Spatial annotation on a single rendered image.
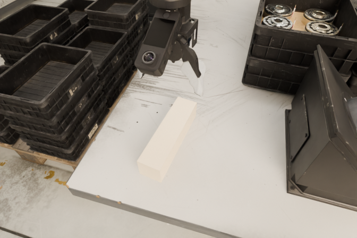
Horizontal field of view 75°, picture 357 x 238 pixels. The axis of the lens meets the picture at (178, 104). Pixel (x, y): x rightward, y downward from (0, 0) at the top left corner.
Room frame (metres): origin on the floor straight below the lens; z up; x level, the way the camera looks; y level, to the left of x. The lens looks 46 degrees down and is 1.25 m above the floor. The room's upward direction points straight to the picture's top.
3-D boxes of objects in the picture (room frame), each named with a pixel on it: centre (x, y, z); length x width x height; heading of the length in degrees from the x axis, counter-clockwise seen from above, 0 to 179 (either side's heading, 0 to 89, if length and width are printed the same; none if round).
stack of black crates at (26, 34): (1.36, 0.91, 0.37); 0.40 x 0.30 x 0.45; 165
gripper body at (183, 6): (0.41, 0.01, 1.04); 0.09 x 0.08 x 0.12; 156
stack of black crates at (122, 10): (1.64, 0.42, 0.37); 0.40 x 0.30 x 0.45; 165
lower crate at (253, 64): (0.76, -0.42, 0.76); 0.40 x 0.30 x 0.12; 161
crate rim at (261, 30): (0.76, -0.42, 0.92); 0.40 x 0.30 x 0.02; 161
